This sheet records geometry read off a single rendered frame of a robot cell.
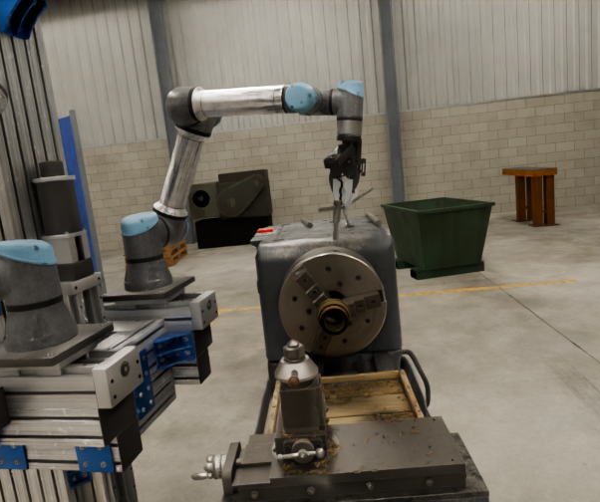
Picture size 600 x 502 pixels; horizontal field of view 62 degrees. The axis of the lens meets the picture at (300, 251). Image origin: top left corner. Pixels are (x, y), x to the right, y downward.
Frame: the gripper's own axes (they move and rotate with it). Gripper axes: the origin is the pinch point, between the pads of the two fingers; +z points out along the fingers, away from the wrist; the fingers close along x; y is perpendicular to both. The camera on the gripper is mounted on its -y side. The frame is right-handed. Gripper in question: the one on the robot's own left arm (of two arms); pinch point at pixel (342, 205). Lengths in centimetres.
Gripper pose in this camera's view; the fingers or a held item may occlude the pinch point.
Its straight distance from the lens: 148.5
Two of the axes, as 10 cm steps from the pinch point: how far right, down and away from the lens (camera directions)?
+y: 5.4, -1.3, 8.3
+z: -0.3, 9.8, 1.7
